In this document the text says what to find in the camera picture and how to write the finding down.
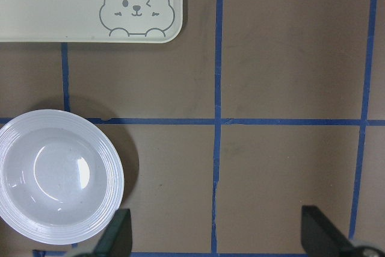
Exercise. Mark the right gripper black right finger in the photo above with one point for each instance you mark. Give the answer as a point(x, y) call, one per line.
point(320, 237)

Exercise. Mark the white round plate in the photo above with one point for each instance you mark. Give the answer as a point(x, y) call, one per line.
point(62, 179)

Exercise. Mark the cream bear tray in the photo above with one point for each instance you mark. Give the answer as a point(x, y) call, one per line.
point(100, 21)

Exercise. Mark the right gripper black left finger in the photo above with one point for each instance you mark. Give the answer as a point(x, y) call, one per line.
point(117, 237)

